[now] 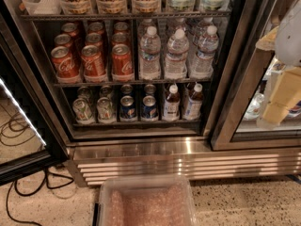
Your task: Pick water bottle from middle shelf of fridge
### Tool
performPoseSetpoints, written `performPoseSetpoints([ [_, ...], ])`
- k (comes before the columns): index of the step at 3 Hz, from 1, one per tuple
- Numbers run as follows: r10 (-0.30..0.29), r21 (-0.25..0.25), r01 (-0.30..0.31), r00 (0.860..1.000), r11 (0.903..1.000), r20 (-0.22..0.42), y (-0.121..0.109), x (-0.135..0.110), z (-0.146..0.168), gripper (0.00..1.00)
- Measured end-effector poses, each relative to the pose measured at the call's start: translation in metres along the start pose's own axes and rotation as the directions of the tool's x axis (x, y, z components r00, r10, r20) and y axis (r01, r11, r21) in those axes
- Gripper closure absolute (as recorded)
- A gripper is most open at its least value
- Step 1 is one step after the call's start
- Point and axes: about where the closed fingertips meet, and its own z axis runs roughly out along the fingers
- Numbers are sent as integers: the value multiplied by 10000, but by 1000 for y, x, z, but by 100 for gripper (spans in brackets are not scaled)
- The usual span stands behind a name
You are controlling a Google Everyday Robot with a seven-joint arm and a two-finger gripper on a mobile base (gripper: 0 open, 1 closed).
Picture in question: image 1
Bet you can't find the right green soda can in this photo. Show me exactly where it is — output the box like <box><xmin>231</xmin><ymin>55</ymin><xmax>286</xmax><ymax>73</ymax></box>
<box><xmin>97</xmin><ymin>97</ymin><xmax>116</xmax><ymax>123</ymax></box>

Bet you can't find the second row middle cola can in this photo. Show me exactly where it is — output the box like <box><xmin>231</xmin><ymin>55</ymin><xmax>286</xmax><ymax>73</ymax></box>
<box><xmin>85</xmin><ymin>33</ymin><xmax>103</xmax><ymax>49</ymax></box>

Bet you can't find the left green soda can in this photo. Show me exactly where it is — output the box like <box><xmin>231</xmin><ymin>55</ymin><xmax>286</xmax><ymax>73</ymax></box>
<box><xmin>72</xmin><ymin>98</ymin><xmax>95</xmax><ymax>124</ymax></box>

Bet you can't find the tea bottle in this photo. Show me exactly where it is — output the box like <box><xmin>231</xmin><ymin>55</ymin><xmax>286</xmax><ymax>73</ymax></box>
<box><xmin>182</xmin><ymin>83</ymin><xmax>203</xmax><ymax>121</ymax></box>
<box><xmin>163</xmin><ymin>84</ymin><xmax>181</xmax><ymax>121</ymax></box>

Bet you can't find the left blue pepsi can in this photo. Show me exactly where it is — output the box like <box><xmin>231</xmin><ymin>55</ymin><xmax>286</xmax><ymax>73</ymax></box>
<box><xmin>119</xmin><ymin>96</ymin><xmax>137</xmax><ymax>121</ymax></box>

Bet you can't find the clear plastic bin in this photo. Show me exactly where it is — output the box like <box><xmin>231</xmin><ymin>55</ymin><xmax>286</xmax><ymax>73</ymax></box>
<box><xmin>95</xmin><ymin>174</ymin><xmax>198</xmax><ymax>226</ymax></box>

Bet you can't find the second row cola can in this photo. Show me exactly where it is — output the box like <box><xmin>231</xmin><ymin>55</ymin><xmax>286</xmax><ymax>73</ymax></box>
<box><xmin>85</xmin><ymin>33</ymin><xmax>103</xmax><ymax>49</ymax></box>
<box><xmin>111</xmin><ymin>33</ymin><xmax>131</xmax><ymax>47</ymax></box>
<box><xmin>55</xmin><ymin>34</ymin><xmax>76</xmax><ymax>53</ymax></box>

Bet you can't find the black floor cable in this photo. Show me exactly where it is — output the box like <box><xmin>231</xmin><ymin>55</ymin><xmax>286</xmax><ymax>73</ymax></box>
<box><xmin>5</xmin><ymin>167</ymin><xmax>75</xmax><ymax>226</ymax></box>

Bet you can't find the second row right cola can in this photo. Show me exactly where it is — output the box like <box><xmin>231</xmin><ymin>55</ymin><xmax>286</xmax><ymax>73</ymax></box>
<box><xmin>111</xmin><ymin>33</ymin><xmax>131</xmax><ymax>47</ymax></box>

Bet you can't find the water bottle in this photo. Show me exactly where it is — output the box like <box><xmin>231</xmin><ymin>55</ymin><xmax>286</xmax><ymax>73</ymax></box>
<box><xmin>165</xmin><ymin>28</ymin><xmax>189</xmax><ymax>79</ymax></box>
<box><xmin>189</xmin><ymin>25</ymin><xmax>219</xmax><ymax>79</ymax></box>
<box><xmin>139</xmin><ymin>26</ymin><xmax>161</xmax><ymax>80</ymax></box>

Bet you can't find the front middle cola can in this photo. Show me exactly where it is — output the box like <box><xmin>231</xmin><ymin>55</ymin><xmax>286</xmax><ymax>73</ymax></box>
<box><xmin>81</xmin><ymin>45</ymin><xmax>106</xmax><ymax>83</ymax></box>

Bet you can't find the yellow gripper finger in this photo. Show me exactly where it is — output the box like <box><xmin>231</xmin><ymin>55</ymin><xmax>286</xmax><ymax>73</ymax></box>
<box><xmin>262</xmin><ymin>67</ymin><xmax>301</xmax><ymax>123</ymax></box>
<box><xmin>256</xmin><ymin>26</ymin><xmax>278</xmax><ymax>51</ymax></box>

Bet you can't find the white empty shelf tray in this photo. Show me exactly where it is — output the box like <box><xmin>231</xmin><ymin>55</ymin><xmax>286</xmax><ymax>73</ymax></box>
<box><xmin>23</xmin><ymin>0</ymin><xmax>61</xmax><ymax>15</ymax></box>

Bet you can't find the right blue pepsi can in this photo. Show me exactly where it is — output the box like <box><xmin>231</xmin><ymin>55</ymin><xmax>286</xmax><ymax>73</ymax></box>
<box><xmin>141</xmin><ymin>95</ymin><xmax>158</xmax><ymax>121</ymax></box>

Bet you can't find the open fridge door left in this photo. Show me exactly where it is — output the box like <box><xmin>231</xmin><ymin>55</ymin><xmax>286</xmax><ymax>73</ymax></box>
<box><xmin>0</xmin><ymin>0</ymin><xmax>67</xmax><ymax>186</ymax></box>

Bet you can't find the right tea bottle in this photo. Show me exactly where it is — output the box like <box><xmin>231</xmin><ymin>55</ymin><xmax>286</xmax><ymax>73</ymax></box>
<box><xmin>182</xmin><ymin>83</ymin><xmax>203</xmax><ymax>121</ymax></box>

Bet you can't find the left tea bottle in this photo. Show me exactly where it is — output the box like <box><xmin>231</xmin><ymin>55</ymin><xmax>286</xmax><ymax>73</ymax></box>
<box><xmin>163</xmin><ymin>84</ymin><xmax>181</xmax><ymax>121</ymax></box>

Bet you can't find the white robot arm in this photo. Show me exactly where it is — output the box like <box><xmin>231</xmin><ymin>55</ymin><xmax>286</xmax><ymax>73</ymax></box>
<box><xmin>256</xmin><ymin>0</ymin><xmax>301</xmax><ymax>128</ymax></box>

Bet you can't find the second row left cola can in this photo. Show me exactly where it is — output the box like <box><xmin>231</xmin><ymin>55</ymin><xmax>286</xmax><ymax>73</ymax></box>
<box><xmin>55</xmin><ymin>34</ymin><xmax>76</xmax><ymax>53</ymax></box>

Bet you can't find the front left cola can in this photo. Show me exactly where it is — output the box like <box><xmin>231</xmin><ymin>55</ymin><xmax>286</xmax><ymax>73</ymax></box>
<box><xmin>51</xmin><ymin>46</ymin><xmax>79</xmax><ymax>80</ymax></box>

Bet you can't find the front right cola can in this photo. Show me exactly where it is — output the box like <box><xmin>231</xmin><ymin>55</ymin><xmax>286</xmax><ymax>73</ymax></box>
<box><xmin>112</xmin><ymin>44</ymin><xmax>135</xmax><ymax>82</ymax></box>

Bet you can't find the stainless steel fridge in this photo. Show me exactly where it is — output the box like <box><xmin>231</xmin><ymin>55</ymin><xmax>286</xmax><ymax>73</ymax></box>
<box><xmin>0</xmin><ymin>0</ymin><xmax>301</xmax><ymax>186</ymax></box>

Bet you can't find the green soda can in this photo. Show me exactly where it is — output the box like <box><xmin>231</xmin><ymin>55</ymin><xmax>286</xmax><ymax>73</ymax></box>
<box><xmin>97</xmin><ymin>97</ymin><xmax>116</xmax><ymax>123</ymax></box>
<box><xmin>72</xmin><ymin>98</ymin><xmax>95</xmax><ymax>124</ymax></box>

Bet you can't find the blue pepsi can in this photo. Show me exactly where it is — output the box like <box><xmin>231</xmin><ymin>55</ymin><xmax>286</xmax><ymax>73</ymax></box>
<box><xmin>119</xmin><ymin>96</ymin><xmax>137</xmax><ymax>121</ymax></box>
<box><xmin>141</xmin><ymin>95</ymin><xmax>158</xmax><ymax>121</ymax></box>

